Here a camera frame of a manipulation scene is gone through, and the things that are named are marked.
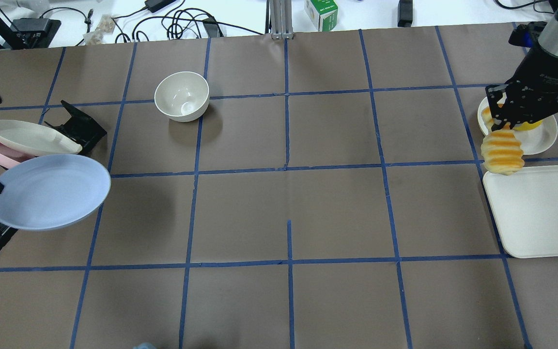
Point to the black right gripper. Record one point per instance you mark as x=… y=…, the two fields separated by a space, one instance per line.
x=540 y=69

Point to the blue plate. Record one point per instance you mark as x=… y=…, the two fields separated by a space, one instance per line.
x=51 y=192

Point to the yellow croissant bread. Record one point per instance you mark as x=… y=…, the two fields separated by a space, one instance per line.
x=501 y=151

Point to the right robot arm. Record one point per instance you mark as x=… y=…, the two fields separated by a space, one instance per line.
x=548 y=40

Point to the pink plate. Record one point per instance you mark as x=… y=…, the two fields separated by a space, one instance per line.
x=10 y=158

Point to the cream round plate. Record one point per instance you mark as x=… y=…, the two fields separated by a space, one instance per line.
x=533 y=141

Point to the cream plate in rack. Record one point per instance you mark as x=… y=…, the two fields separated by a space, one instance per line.
x=35 y=140

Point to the yellow lemon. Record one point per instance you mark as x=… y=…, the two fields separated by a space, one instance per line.
x=526 y=126

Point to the black dish rack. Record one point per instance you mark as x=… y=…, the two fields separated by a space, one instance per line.
x=80 y=128

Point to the white rectangular tray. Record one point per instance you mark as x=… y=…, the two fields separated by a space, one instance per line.
x=525 y=208

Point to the black power adapter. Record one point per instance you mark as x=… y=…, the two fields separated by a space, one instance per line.
x=405 y=13

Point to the cream bowl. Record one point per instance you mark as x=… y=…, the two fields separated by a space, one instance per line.
x=183 y=96

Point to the green white carton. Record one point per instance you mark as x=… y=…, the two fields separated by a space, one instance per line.
x=322 y=13

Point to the aluminium frame post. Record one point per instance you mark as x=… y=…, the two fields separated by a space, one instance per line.
x=278 y=21

